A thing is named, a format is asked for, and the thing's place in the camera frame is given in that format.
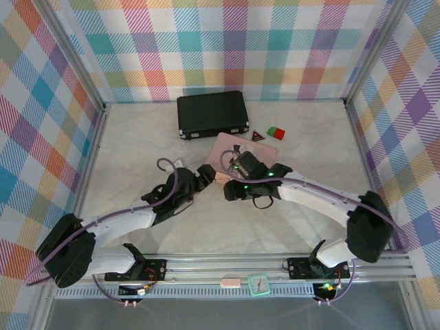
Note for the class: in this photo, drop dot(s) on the pink box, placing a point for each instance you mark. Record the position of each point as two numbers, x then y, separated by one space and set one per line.
227 141

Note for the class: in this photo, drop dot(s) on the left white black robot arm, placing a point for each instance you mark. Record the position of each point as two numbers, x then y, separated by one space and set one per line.
117 223

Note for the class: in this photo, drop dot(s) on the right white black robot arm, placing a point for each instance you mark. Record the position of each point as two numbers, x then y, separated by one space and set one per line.
316 199

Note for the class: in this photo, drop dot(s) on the red black triangle piece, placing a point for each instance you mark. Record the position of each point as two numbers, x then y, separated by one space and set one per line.
258 137

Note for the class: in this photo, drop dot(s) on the red and green block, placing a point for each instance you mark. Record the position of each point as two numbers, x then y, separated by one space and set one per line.
276 133

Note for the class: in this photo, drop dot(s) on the black hard case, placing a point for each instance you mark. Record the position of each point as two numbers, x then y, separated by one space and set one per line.
209 110

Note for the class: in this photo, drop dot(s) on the pink eraser block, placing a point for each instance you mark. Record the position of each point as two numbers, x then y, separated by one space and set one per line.
230 283

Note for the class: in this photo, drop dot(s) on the mint green square clock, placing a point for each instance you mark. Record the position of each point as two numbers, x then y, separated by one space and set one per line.
259 284

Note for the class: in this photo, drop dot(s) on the small black electronics board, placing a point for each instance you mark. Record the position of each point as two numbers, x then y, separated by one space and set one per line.
319 288
129 290

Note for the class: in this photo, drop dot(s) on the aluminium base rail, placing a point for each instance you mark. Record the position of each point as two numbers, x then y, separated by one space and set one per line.
223 268

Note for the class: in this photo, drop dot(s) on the aluminium frame post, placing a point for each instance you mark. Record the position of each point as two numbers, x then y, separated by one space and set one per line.
83 62
373 51

